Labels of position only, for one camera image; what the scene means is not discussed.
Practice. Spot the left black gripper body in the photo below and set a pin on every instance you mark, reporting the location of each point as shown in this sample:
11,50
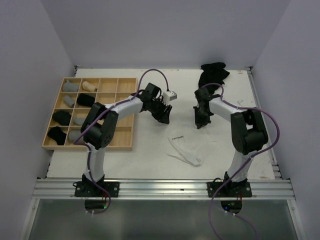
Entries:
157,106

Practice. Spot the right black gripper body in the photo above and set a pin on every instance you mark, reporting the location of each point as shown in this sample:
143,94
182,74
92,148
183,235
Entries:
207,113

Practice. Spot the white underwear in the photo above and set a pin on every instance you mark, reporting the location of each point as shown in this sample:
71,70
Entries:
188,144

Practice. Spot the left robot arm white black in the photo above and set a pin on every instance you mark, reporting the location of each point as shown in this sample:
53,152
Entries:
99,128

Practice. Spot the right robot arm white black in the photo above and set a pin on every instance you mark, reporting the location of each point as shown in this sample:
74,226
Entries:
248,135

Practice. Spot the black rolled underwear second row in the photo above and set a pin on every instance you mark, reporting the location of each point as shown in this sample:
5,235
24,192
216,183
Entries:
85,100

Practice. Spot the beige rolled underwear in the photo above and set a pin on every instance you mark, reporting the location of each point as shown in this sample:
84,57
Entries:
89,87

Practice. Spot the grey rolled underwear second row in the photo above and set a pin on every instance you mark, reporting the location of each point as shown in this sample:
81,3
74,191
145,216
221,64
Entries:
70,102

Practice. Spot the grey rolled underwear top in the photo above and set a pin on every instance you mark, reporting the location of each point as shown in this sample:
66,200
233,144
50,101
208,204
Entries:
70,87

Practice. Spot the black rolled underwear third row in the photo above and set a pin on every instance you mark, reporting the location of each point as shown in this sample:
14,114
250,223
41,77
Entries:
62,117

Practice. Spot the black rolled underwear bottom row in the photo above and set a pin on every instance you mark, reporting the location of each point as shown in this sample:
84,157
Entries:
57,135

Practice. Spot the wooden compartment tray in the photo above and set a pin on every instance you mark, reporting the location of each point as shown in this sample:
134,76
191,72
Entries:
109,90

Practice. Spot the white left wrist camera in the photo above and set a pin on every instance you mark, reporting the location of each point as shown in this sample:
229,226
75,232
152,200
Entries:
170,96

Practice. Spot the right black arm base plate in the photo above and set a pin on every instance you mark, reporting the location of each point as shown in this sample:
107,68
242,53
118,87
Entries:
231,190

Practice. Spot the aluminium mounting rail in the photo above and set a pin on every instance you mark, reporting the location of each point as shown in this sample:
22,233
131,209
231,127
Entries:
150,189

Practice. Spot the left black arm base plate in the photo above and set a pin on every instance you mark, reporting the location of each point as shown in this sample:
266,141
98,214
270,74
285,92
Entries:
110,188

